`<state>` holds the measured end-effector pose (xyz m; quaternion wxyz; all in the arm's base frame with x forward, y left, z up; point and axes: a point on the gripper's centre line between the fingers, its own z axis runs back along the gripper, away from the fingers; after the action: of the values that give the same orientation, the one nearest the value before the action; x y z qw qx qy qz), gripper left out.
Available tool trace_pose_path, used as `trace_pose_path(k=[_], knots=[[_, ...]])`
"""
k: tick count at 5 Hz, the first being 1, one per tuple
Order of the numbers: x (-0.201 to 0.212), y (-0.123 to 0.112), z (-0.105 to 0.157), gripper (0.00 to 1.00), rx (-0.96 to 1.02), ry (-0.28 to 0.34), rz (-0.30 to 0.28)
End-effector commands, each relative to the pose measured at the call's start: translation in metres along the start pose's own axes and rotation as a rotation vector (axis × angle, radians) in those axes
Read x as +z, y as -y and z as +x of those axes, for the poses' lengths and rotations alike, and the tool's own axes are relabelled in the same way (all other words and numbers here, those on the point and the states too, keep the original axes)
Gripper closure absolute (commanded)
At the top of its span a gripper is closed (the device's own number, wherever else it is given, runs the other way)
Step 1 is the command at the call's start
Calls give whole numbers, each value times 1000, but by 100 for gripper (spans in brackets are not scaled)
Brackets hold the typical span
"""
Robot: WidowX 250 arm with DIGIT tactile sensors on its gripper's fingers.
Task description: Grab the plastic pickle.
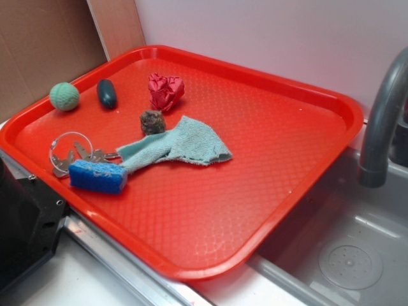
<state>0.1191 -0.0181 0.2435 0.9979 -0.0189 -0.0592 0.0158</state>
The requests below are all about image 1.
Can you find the grey plastic sink basin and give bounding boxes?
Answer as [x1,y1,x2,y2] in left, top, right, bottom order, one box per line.
[193,136,407,305]

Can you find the green rubber ball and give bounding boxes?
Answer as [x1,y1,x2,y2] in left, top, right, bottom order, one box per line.
[49,82,80,112]

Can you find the red plastic tray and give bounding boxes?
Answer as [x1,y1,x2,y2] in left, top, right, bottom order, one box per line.
[1,46,363,281]

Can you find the blue sponge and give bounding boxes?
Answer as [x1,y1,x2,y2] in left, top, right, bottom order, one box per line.
[68,159,128,194]

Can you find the brown rock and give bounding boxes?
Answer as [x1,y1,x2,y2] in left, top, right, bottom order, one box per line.
[140,110,166,136]

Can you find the metal key ring with keys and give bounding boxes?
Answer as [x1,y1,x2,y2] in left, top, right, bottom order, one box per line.
[48,132,120,179]

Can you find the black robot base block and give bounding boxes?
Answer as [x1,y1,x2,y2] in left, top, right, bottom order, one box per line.
[1,161,68,294]

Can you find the dark green plastic pickle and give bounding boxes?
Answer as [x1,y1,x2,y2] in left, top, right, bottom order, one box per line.
[96,79,117,110]

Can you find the aluminium frame rail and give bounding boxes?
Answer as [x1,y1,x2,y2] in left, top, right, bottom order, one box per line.
[0,148,205,306]

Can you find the brown cardboard panel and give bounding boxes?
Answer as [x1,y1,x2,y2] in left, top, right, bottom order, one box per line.
[1,1,145,122]

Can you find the grey toy faucet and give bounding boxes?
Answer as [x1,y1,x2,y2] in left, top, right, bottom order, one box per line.
[358,48,407,188]

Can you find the light teal knitted cloth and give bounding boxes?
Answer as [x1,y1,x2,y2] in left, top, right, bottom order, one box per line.
[117,116,233,173]

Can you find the red paper ball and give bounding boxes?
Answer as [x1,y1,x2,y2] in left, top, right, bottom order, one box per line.
[148,73,185,112]

